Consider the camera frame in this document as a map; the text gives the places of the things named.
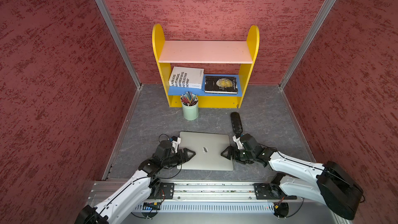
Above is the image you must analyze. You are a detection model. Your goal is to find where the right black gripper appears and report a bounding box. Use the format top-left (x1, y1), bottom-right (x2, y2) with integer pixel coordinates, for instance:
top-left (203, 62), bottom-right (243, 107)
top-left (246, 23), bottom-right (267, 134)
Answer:
top-left (220, 146), bottom-right (255, 165)

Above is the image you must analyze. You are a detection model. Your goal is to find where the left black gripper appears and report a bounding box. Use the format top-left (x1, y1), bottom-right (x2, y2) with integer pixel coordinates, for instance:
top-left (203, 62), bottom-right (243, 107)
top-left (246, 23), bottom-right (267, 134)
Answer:
top-left (162, 148), bottom-right (196, 168)

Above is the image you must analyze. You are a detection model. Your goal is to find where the silver laptop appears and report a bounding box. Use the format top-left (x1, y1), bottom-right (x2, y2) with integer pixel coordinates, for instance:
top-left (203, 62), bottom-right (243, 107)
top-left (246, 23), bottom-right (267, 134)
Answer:
top-left (179, 132), bottom-right (233, 171)

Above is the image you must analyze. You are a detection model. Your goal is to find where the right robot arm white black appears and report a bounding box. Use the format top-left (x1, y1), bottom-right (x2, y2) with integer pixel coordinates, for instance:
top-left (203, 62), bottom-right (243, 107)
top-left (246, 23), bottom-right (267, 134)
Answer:
top-left (221, 134), bottom-right (364, 220)

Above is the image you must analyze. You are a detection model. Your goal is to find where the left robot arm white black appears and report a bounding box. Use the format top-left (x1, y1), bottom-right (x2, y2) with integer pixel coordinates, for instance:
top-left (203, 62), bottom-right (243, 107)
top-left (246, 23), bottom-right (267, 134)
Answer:
top-left (75, 140), bottom-right (196, 224)

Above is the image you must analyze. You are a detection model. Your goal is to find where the green pencil cup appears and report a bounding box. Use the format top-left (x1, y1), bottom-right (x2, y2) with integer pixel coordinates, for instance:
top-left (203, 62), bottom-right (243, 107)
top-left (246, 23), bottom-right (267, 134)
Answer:
top-left (182, 101), bottom-right (199, 121)

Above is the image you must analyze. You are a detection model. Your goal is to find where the colored pencils bundle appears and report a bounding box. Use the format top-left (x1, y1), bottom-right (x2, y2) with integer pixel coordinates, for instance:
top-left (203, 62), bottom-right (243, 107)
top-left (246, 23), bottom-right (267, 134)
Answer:
top-left (180, 91), bottom-right (199, 106)

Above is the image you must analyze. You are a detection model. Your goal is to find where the black book gold cover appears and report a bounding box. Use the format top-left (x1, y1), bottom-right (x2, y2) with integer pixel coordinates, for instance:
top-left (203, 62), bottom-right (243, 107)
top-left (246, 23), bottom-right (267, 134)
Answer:
top-left (204, 75), bottom-right (238, 94)

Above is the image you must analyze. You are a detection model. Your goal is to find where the white book black text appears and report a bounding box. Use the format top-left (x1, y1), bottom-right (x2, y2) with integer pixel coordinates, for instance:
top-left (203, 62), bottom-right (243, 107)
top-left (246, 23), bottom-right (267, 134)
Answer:
top-left (169, 66), bottom-right (204, 89)

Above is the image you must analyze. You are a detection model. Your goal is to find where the yellow shelf with pink board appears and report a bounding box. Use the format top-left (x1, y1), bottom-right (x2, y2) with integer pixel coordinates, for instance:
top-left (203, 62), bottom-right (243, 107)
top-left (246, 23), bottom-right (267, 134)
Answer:
top-left (152, 24), bottom-right (260, 108)

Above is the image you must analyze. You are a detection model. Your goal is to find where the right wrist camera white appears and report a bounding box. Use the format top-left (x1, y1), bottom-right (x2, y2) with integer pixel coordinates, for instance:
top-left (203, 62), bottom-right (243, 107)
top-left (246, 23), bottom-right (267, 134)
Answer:
top-left (233, 135), bottom-right (244, 150)

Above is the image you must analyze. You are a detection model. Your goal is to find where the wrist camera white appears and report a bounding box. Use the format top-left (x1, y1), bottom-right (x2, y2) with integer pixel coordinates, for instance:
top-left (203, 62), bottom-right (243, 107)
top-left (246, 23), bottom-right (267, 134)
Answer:
top-left (233, 135), bottom-right (244, 150)
top-left (169, 136), bottom-right (181, 153)

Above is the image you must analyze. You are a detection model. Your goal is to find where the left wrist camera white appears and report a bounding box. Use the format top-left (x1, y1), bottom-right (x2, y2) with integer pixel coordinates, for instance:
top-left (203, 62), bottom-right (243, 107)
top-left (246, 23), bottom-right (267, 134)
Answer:
top-left (169, 136), bottom-right (181, 153)

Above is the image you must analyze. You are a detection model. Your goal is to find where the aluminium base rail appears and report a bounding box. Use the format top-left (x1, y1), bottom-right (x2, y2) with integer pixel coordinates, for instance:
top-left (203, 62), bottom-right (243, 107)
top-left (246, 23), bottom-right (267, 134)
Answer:
top-left (88, 181), bottom-right (341, 203)

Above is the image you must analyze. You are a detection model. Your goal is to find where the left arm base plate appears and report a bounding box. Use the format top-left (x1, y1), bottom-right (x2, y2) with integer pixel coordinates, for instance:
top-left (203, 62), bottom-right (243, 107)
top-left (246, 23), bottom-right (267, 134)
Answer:
top-left (151, 183), bottom-right (175, 200)

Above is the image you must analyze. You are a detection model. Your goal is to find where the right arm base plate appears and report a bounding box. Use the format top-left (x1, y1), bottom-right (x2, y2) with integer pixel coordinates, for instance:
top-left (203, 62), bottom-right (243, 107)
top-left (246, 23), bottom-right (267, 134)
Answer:
top-left (254, 183), bottom-right (297, 201)

